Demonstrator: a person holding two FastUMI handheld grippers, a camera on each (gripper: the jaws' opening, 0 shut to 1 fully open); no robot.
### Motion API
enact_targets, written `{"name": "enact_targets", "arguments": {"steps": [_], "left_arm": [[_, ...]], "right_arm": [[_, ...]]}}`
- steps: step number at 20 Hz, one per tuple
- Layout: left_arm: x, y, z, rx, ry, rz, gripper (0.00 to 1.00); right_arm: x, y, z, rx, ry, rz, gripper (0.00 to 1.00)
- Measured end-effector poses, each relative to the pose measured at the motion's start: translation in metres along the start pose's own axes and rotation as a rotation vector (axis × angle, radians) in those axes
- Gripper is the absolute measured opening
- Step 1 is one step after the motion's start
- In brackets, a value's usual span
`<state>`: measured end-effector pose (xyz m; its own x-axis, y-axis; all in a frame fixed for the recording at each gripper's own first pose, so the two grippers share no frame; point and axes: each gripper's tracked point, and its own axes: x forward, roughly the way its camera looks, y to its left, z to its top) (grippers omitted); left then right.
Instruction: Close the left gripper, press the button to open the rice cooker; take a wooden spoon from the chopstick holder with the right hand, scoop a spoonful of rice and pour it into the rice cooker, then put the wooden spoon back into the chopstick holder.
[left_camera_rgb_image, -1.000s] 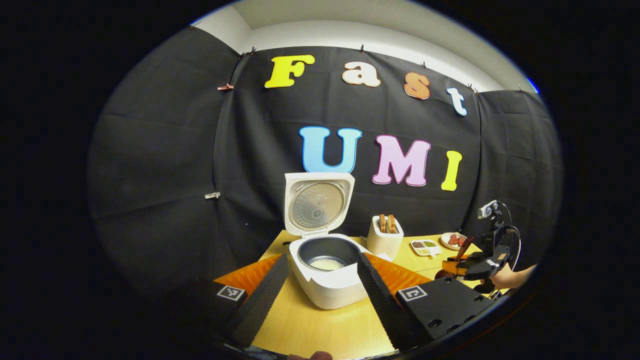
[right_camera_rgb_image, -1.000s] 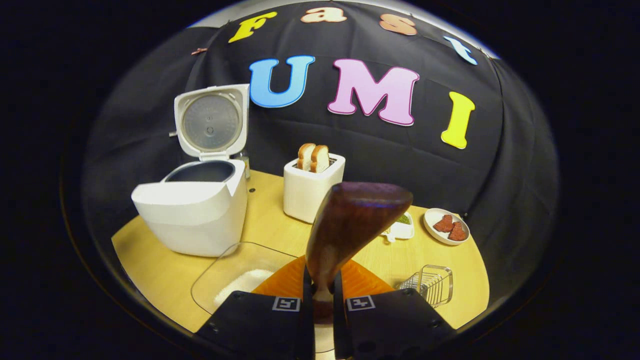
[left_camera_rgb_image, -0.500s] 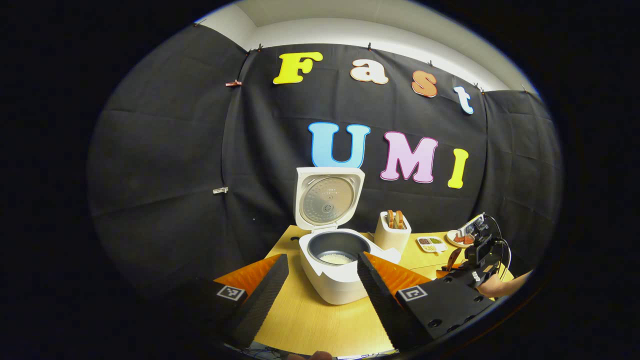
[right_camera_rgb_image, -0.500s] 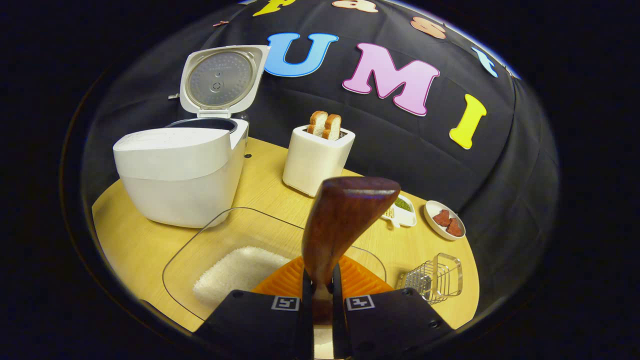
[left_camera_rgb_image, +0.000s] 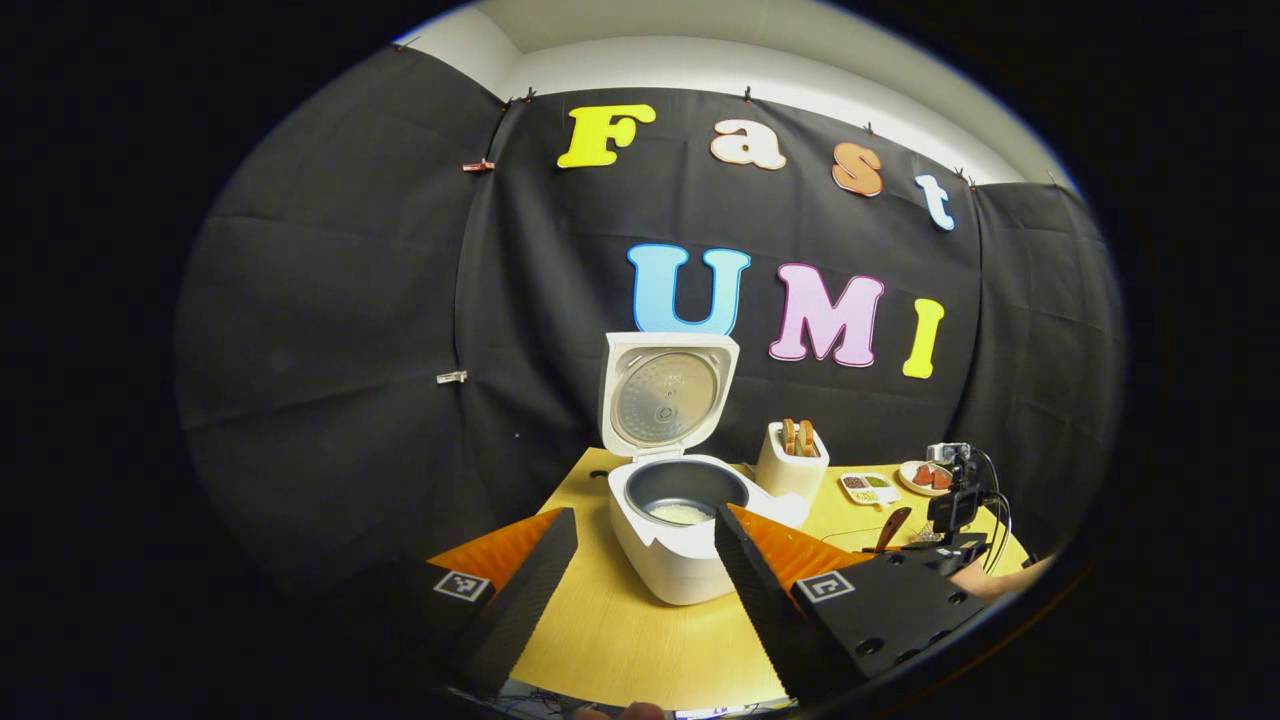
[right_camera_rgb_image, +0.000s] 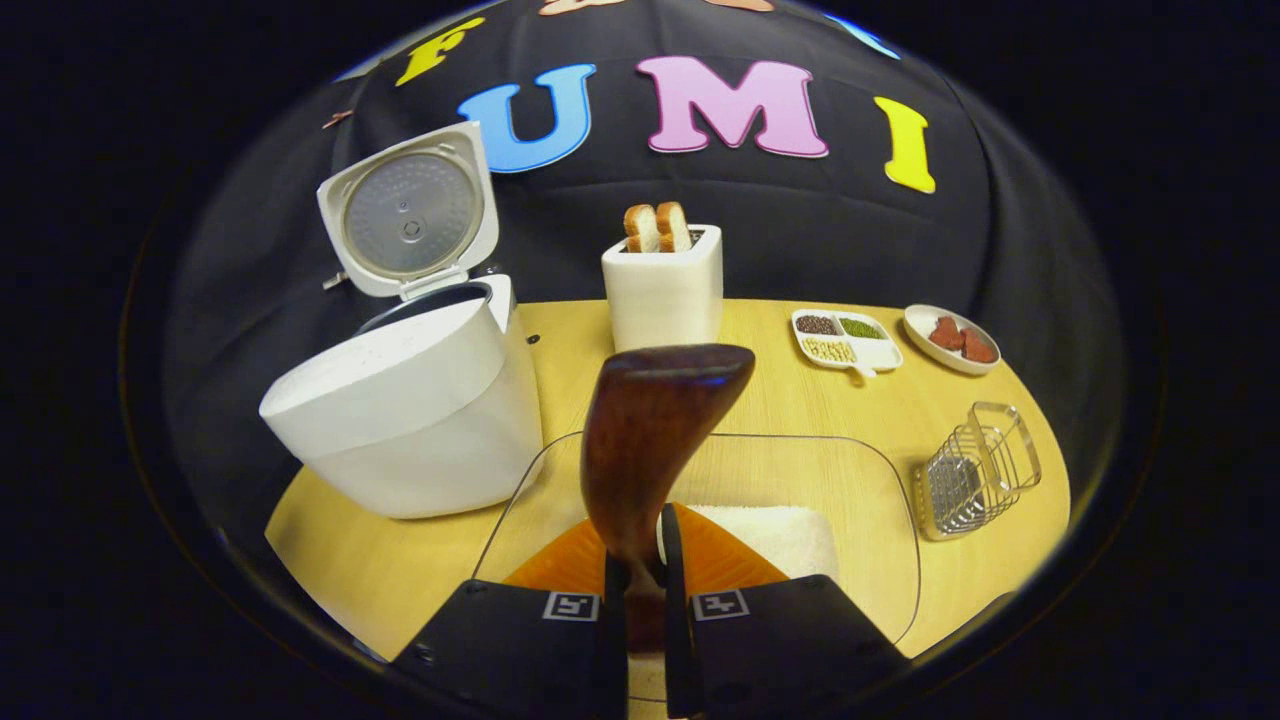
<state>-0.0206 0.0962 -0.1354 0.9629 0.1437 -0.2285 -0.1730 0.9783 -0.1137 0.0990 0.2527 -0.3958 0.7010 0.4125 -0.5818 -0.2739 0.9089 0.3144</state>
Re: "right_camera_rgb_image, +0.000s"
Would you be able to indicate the white divided dish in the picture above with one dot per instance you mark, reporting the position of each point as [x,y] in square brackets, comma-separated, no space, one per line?
[880,352]

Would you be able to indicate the red meat slice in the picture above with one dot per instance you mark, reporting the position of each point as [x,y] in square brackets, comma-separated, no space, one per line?
[946,333]
[980,347]

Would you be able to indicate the bread slice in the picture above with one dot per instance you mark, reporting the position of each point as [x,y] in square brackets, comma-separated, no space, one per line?
[675,228]
[640,230]

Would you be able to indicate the white toaster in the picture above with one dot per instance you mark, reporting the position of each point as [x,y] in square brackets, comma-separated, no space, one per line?
[665,295]

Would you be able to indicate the yellow soybeans pile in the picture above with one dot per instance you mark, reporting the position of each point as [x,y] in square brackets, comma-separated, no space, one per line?
[829,350]

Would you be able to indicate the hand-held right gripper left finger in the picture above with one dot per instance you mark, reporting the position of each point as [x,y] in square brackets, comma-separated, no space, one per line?
[520,650]

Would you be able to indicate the copper clip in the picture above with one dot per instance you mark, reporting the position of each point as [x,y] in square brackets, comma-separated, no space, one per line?
[337,119]

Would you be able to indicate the dark beans pile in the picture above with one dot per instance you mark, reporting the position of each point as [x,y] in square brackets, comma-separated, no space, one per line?
[816,325]

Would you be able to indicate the white rice cooker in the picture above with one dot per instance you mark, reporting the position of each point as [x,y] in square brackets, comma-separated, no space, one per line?
[400,420]

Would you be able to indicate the green beans pile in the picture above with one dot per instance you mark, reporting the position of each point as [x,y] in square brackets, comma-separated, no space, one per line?
[861,328]

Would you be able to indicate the black backdrop cloth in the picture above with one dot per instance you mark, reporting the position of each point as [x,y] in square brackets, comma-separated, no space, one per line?
[850,230]

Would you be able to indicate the brown wooden spoon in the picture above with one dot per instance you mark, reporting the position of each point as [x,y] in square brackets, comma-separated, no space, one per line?
[650,430]

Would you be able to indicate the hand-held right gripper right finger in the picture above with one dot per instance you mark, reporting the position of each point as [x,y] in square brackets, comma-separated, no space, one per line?
[780,650]

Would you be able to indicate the clear plastic rice container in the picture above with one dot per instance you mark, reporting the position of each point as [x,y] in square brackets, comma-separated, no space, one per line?
[800,470]

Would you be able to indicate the white round plate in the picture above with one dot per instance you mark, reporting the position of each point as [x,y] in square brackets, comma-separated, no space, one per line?
[920,325]

